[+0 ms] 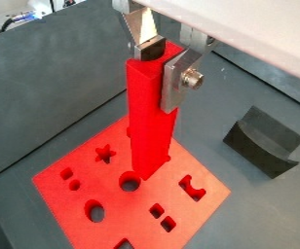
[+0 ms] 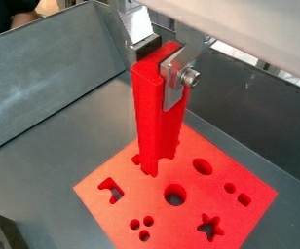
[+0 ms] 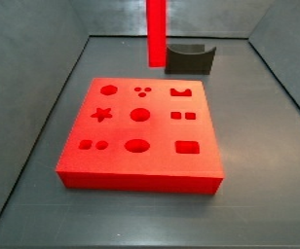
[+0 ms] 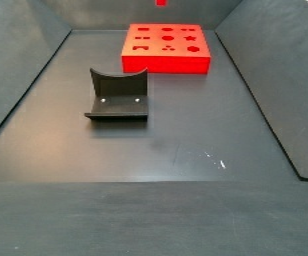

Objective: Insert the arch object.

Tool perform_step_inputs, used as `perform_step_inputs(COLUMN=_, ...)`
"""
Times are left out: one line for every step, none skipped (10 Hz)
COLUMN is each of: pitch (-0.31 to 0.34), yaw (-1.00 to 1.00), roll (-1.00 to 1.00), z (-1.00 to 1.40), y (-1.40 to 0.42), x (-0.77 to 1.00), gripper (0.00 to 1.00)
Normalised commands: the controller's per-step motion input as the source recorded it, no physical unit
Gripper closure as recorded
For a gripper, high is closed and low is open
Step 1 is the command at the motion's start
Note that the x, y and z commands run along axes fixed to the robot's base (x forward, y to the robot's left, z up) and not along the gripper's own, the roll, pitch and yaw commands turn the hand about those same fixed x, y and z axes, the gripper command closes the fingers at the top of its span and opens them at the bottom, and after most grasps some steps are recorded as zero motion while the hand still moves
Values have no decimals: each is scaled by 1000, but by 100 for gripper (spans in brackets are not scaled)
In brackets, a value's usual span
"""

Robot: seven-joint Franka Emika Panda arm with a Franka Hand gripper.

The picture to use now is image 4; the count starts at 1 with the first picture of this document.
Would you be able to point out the red arch peg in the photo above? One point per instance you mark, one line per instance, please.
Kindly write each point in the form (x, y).
(160, 2)

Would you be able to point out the black curved holder stand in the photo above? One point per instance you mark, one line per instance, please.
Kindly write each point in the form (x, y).
(120, 96)

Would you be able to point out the red shape sorter block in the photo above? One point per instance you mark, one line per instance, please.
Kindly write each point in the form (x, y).
(166, 48)

